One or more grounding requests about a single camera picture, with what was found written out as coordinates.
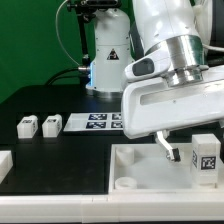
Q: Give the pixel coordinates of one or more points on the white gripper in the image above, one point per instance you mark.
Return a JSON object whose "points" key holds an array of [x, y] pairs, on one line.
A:
{"points": [[149, 105]]}

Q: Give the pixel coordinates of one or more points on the white square table top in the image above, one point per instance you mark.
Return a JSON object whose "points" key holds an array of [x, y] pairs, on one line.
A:
{"points": [[143, 168]]}

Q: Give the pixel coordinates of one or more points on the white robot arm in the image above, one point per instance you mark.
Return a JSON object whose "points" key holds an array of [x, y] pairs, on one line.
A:
{"points": [[166, 29]]}

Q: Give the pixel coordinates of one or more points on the white obstacle wall front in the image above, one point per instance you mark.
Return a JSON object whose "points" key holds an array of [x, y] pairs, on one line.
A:
{"points": [[113, 208]]}

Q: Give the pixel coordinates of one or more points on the white obstacle wall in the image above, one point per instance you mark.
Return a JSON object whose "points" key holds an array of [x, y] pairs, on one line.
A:
{"points": [[113, 208], [6, 163]]}

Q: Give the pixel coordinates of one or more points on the white marker base plate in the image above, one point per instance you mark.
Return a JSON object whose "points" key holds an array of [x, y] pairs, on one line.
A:
{"points": [[80, 122]]}

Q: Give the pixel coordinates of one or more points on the white obstacle wall left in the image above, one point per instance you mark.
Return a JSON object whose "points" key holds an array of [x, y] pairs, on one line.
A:
{"points": [[6, 163]]}

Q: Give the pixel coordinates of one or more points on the black camera stand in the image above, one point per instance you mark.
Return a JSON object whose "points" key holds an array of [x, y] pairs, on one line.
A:
{"points": [[85, 12]]}

